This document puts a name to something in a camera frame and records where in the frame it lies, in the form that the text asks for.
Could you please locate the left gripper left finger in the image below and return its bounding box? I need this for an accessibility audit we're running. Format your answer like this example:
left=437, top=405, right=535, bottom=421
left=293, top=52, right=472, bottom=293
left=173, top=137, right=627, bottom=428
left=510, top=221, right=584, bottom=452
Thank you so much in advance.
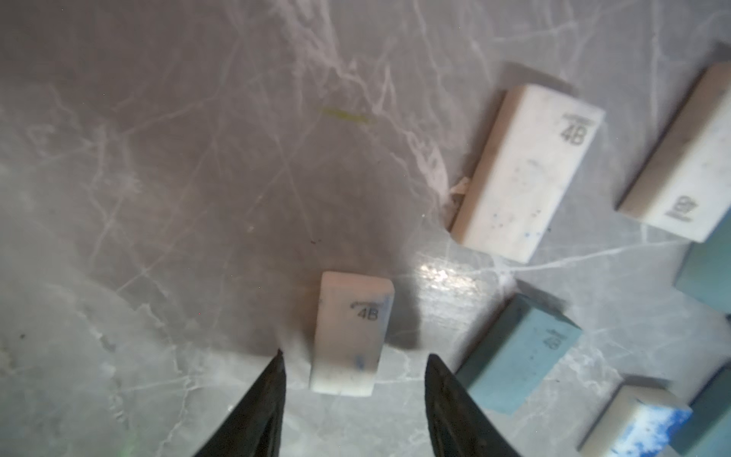
left=195, top=350, right=287, bottom=457

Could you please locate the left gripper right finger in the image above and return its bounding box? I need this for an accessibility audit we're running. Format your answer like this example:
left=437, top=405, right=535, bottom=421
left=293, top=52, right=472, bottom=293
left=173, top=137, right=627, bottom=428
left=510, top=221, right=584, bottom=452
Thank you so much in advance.
left=425, top=353, right=518, bottom=457

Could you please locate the white 4B eraser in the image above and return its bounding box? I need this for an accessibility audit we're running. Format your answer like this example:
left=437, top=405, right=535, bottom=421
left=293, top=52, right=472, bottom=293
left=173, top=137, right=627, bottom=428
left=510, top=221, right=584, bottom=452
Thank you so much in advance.
left=310, top=272, right=395, bottom=397

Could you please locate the teal eraser left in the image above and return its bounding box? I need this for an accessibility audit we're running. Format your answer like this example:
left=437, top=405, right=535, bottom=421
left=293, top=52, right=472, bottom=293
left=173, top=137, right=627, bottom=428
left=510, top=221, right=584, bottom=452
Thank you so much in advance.
left=456, top=293, right=583, bottom=414

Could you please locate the white blue printed eraser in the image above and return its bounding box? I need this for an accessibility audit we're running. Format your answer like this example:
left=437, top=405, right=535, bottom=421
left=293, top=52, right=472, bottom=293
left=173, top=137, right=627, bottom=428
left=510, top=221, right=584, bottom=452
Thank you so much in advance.
left=579, top=385, right=693, bottom=457

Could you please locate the teal eraser lower middle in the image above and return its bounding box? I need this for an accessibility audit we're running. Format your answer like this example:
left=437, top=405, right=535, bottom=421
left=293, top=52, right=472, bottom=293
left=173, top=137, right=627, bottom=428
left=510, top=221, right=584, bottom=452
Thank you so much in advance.
left=670, top=365, right=730, bottom=457

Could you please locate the teal eraser beside white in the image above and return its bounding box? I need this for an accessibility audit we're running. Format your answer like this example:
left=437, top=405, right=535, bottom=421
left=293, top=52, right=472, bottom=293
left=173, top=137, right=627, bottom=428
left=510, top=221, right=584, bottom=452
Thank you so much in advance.
left=674, top=213, right=731, bottom=315

